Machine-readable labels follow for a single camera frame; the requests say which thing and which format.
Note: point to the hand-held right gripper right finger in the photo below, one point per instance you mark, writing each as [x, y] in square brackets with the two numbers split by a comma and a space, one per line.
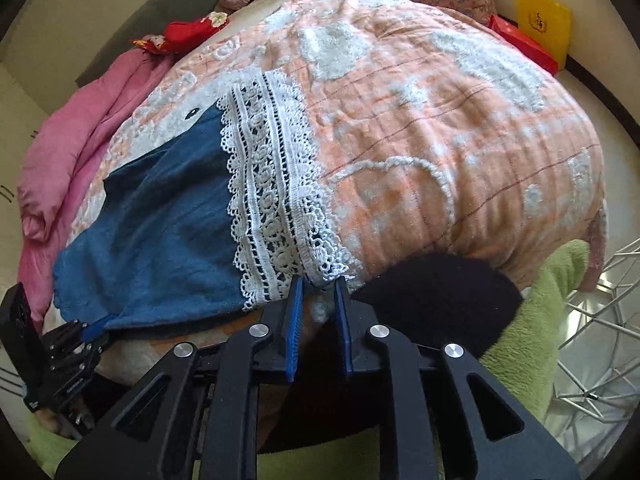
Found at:
[343, 320]

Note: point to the yellow box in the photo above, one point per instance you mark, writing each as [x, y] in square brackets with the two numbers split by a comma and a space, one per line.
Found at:
[542, 20]

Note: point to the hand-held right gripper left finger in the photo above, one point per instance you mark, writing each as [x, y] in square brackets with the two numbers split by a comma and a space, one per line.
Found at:
[295, 320]

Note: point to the pink quilt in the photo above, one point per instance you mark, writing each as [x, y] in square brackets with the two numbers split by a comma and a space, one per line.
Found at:
[70, 160]

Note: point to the pink floral cloth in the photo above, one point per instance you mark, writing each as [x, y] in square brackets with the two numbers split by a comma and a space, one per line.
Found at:
[450, 2]

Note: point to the green fleece garment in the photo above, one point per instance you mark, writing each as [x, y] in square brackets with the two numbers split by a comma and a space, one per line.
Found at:
[530, 340]

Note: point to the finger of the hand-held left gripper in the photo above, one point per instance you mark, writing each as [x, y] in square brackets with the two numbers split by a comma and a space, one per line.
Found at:
[95, 331]

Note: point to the orange white tufted blanket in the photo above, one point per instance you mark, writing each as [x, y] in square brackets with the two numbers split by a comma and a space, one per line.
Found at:
[425, 160]

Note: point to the person's left hand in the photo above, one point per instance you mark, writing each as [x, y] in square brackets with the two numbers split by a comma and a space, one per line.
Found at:
[52, 420]

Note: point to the black cloth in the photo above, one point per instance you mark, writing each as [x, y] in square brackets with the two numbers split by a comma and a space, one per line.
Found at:
[440, 300]

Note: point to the blue denim pants lace hem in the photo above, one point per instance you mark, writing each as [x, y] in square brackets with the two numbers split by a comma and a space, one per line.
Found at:
[165, 230]

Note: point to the red floral cloth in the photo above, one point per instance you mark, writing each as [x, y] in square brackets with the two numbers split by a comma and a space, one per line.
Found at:
[190, 30]

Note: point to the dark grey headboard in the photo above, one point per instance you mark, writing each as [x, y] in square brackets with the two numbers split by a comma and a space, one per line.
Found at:
[150, 10]

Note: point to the red box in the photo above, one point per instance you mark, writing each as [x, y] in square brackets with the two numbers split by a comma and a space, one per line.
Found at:
[530, 47]

